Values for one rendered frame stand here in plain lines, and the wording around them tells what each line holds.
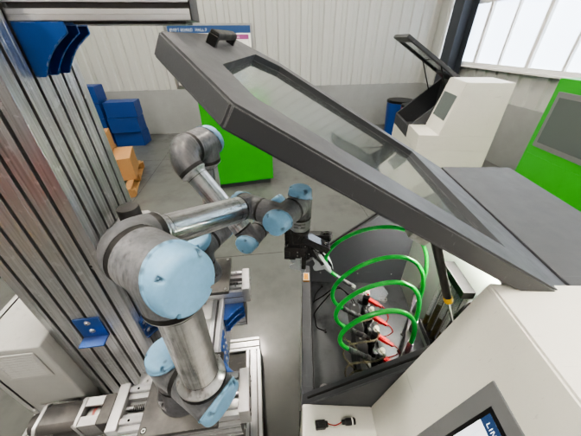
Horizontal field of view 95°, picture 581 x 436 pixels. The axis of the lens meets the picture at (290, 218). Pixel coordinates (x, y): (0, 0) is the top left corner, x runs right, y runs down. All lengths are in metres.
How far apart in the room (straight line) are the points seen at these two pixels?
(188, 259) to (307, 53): 6.99
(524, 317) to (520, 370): 0.09
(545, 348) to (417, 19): 7.79
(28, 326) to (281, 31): 6.76
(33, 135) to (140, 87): 6.96
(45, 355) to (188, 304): 0.71
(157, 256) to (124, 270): 0.06
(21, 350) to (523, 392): 1.19
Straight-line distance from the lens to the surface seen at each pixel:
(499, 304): 0.65
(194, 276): 0.47
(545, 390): 0.60
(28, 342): 1.14
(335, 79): 7.46
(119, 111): 6.95
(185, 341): 0.59
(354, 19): 7.56
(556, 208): 1.19
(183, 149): 0.99
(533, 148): 3.99
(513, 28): 6.54
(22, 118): 0.71
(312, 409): 1.04
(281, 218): 0.73
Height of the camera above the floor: 1.95
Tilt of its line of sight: 34 degrees down
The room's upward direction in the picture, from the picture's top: 1 degrees counter-clockwise
